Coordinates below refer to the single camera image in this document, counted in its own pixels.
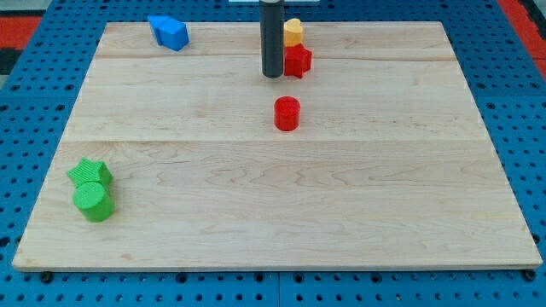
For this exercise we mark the blue pentagon block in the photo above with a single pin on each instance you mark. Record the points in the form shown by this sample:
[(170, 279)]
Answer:
[(158, 25)]

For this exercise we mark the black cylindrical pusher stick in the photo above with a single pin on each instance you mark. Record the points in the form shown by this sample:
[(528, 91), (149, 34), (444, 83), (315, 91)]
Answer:
[(271, 19)]

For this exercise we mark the green star block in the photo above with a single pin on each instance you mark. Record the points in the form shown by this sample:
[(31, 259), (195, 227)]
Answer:
[(90, 171)]

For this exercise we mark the red cylinder block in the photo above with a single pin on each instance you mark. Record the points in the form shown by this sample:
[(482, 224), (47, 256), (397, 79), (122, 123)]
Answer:
[(286, 113)]

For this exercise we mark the light wooden board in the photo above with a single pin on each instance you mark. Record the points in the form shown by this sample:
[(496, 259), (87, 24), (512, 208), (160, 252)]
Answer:
[(391, 167)]

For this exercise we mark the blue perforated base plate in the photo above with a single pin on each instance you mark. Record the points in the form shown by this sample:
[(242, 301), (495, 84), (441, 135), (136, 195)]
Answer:
[(40, 92)]

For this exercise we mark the green cylinder block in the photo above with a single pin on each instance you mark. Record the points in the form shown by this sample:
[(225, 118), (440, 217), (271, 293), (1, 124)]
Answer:
[(94, 202)]

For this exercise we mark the blue cube block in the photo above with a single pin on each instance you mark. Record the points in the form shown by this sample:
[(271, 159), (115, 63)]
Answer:
[(174, 34)]

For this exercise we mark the yellow heart block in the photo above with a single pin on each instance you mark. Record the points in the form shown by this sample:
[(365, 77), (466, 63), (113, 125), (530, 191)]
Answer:
[(293, 32)]

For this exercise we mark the red star block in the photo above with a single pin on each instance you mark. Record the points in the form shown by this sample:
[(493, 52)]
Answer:
[(297, 60)]

